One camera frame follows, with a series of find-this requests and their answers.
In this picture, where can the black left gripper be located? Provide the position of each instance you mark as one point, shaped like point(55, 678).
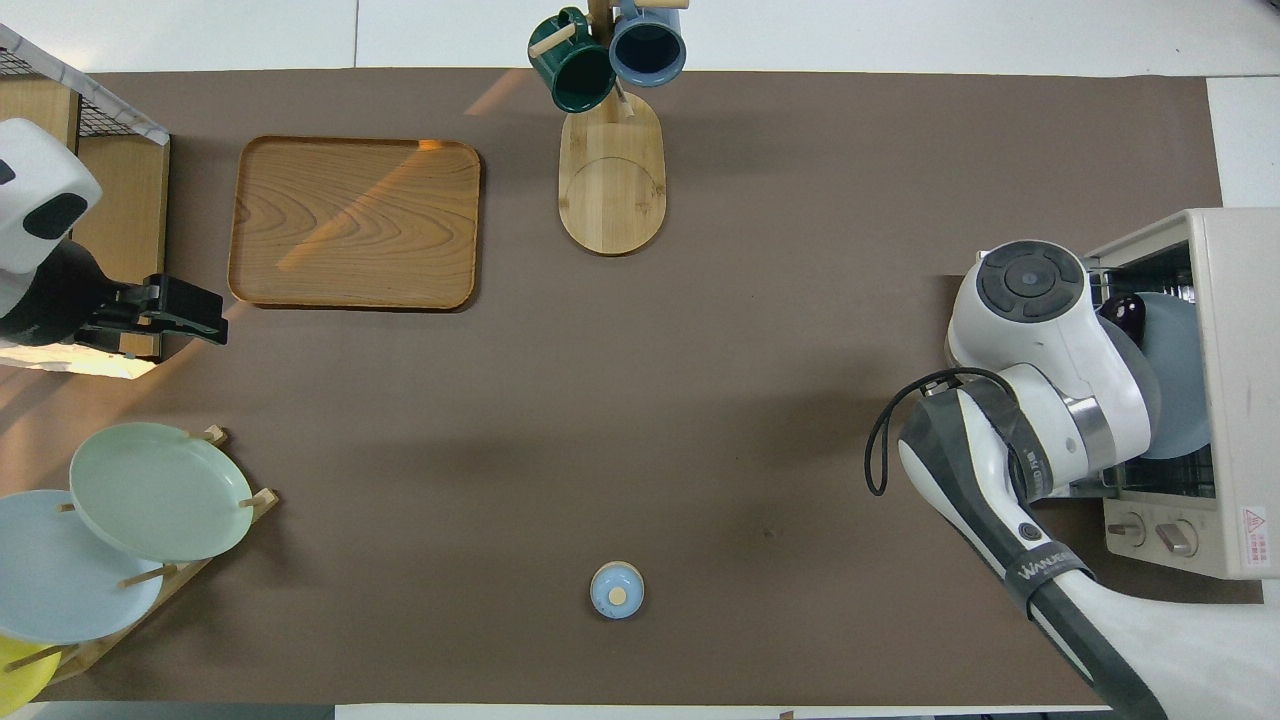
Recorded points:
point(185, 308)

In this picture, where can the dark purple eggplant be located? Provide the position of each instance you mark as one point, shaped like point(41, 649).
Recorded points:
point(1125, 312)

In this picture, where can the light blue plate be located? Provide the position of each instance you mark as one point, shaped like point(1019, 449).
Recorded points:
point(1180, 380)

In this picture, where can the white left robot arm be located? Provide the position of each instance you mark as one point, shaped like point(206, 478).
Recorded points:
point(35, 200)

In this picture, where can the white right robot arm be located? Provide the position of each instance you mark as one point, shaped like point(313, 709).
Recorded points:
point(1050, 330)

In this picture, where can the white toaster oven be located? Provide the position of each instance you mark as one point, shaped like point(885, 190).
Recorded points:
point(1245, 350)

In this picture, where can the pale green plate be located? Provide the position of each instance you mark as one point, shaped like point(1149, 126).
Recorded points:
point(160, 490)

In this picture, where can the square wooden tray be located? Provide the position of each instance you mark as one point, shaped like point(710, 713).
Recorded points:
point(355, 220)

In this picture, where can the wooden plate rack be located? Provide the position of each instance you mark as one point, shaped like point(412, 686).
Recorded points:
point(200, 560)

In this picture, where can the pale blue racked plate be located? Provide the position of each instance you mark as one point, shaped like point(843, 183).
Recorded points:
point(60, 580)

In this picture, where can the yellow plate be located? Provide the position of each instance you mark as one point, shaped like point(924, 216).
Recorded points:
point(20, 680)

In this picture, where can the brown table mat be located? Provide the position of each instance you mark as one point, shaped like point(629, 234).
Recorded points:
point(600, 400)

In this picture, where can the wooden mug tree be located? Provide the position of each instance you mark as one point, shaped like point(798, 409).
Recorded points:
point(612, 190)

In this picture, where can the dark green mug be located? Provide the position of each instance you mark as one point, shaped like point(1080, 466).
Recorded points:
point(575, 70)

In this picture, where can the blue mug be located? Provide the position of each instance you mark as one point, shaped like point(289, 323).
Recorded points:
point(648, 50)

